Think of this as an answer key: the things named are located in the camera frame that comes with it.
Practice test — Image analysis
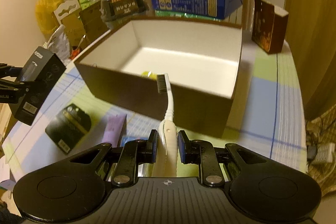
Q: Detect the yellow snack packet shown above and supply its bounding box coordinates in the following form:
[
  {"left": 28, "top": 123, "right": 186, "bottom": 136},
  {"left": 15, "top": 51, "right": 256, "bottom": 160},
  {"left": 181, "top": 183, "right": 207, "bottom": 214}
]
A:
[{"left": 141, "top": 71, "right": 157, "bottom": 80}]

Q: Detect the purple cream tube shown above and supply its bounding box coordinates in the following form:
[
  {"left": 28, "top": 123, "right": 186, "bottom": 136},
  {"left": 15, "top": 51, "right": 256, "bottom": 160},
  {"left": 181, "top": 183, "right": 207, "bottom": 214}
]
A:
[{"left": 102, "top": 114, "right": 126, "bottom": 148}]

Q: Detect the green drink pack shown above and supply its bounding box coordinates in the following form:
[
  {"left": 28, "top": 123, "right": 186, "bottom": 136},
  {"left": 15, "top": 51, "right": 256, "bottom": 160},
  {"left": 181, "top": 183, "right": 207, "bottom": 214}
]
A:
[{"left": 155, "top": 10, "right": 221, "bottom": 22}]

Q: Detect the plaid tablecloth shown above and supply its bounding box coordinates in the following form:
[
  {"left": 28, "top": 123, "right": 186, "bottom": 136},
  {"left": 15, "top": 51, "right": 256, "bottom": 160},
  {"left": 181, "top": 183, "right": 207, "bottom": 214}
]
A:
[{"left": 2, "top": 18, "right": 306, "bottom": 180}]

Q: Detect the white electric toothbrush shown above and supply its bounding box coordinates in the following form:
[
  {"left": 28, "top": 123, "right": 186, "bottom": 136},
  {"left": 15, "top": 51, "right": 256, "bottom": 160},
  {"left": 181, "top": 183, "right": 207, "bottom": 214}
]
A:
[{"left": 152, "top": 73, "right": 178, "bottom": 177}]

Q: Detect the black Honglu food container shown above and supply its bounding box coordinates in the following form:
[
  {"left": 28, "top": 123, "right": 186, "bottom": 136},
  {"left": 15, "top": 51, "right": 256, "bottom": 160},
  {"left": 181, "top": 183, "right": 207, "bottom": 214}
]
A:
[{"left": 100, "top": 0, "right": 149, "bottom": 22}]

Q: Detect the tan door curtain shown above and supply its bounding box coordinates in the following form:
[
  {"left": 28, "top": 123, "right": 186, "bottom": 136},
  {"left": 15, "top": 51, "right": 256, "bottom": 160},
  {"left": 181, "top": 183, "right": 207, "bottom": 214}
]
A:
[{"left": 285, "top": 0, "right": 335, "bottom": 119}]

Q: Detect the white power strip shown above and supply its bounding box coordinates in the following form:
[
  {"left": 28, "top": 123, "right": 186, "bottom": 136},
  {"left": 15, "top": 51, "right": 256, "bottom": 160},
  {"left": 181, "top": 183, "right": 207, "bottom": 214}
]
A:
[{"left": 307, "top": 143, "right": 335, "bottom": 165}]

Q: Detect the black blister card pack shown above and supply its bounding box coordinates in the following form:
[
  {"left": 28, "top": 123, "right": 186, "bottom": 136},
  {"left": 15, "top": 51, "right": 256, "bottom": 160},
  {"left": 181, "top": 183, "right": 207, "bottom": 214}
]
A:
[{"left": 45, "top": 103, "right": 92, "bottom": 155}]

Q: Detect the brown cardboard carton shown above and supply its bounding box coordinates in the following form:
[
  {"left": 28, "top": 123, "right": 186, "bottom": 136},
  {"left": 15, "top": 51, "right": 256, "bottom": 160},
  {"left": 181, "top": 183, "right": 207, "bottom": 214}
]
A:
[{"left": 80, "top": 1, "right": 109, "bottom": 40}]

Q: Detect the white handled cardboard box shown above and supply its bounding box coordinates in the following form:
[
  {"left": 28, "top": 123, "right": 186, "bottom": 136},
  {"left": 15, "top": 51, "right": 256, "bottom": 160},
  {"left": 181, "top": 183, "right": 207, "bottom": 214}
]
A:
[{"left": 54, "top": 0, "right": 85, "bottom": 47}]

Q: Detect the silver foil bag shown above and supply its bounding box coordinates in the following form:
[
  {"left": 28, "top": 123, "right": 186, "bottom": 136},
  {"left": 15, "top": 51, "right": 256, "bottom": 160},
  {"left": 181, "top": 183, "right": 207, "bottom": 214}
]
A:
[{"left": 43, "top": 24, "right": 71, "bottom": 65}]

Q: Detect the black Flyco shaver box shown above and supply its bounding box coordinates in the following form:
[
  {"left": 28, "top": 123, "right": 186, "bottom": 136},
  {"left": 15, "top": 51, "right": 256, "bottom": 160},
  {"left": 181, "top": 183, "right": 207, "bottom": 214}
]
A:
[{"left": 9, "top": 47, "right": 66, "bottom": 126}]

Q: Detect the brown cardboard sorting box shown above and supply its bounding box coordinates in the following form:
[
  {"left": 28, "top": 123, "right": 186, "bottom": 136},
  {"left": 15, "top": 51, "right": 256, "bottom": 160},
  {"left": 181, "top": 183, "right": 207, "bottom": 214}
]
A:
[{"left": 75, "top": 16, "right": 243, "bottom": 137}]

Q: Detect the yellow plastic bag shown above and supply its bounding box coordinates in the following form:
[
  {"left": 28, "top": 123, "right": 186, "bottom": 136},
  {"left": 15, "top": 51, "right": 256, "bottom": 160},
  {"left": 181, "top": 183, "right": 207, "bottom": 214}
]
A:
[{"left": 35, "top": 0, "right": 64, "bottom": 40}]

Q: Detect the dark red gift bag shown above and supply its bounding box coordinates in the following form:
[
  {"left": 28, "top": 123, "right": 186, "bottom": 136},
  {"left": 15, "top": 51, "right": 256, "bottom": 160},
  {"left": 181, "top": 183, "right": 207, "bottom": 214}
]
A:
[{"left": 252, "top": 0, "right": 289, "bottom": 55}]

